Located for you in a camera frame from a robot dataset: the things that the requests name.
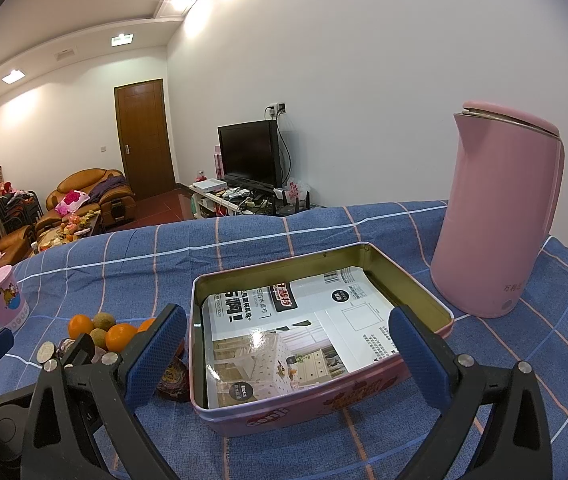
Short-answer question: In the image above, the green kiwi fruit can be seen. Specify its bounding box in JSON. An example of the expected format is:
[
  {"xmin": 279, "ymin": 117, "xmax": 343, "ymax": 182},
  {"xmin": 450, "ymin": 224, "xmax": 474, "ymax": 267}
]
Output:
[
  {"xmin": 90, "ymin": 328, "xmax": 107, "ymax": 349},
  {"xmin": 92, "ymin": 312, "xmax": 116, "ymax": 332}
]

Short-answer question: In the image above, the orange fruit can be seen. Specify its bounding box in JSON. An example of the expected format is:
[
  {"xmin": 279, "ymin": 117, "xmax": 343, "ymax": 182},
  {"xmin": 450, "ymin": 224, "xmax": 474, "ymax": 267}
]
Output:
[
  {"xmin": 67, "ymin": 314, "xmax": 94, "ymax": 339},
  {"xmin": 138, "ymin": 318, "xmax": 155, "ymax": 333},
  {"xmin": 105, "ymin": 323, "xmax": 138, "ymax": 353}
]

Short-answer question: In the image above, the pink cartoon mug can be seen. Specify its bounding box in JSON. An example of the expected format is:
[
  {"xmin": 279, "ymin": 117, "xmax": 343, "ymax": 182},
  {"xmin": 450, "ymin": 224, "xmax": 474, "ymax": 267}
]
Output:
[{"xmin": 0, "ymin": 264, "xmax": 29, "ymax": 333}]

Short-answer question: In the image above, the cluttered coffee table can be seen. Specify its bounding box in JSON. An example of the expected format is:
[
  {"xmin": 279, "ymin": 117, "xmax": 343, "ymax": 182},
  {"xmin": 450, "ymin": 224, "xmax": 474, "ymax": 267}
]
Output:
[{"xmin": 31, "ymin": 210, "xmax": 101, "ymax": 255}]

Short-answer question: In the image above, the brown leather armchair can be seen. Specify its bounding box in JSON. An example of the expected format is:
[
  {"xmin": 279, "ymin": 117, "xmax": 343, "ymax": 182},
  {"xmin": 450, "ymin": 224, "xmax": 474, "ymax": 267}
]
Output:
[{"xmin": 38, "ymin": 168, "xmax": 136, "ymax": 230}]

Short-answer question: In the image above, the black rack with clutter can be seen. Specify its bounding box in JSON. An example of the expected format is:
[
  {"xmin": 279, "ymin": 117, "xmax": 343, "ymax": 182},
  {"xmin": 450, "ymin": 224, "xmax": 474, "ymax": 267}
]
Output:
[{"xmin": 0, "ymin": 166, "xmax": 43, "ymax": 234}]

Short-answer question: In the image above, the printed paper leaflet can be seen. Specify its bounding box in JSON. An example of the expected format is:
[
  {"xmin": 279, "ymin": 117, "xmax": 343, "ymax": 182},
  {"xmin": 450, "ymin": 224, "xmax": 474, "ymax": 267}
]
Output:
[{"xmin": 201, "ymin": 266, "xmax": 398, "ymax": 408}]

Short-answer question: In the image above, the pink metal tin box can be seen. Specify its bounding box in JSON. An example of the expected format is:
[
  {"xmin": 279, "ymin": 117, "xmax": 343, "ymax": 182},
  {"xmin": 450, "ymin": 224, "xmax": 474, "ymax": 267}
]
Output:
[{"xmin": 188, "ymin": 243, "xmax": 454, "ymax": 437}]

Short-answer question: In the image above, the white tv stand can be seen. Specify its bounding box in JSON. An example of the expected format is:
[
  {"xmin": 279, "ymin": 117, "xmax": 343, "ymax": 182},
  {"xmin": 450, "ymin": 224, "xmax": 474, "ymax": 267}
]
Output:
[{"xmin": 187, "ymin": 179, "xmax": 314, "ymax": 219}]

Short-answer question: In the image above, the brown wooden door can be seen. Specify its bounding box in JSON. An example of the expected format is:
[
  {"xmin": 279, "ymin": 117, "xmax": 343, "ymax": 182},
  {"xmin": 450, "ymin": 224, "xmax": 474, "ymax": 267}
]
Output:
[{"xmin": 114, "ymin": 79, "xmax": 175, "ymax": 200}]

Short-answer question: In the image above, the pink electric kettle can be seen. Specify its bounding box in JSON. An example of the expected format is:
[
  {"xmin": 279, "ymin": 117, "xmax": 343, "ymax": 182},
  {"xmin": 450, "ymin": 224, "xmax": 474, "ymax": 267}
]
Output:
[{"xmin": 431, "ymin": 101, "xmax": 564, "ymax": 318}]

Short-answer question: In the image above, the black television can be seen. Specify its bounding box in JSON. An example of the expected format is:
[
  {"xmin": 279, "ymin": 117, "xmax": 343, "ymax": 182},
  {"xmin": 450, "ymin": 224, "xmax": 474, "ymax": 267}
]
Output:
[{"xmin": 218, "ymin": 120, "xmax": 283, "ymax": 188}]

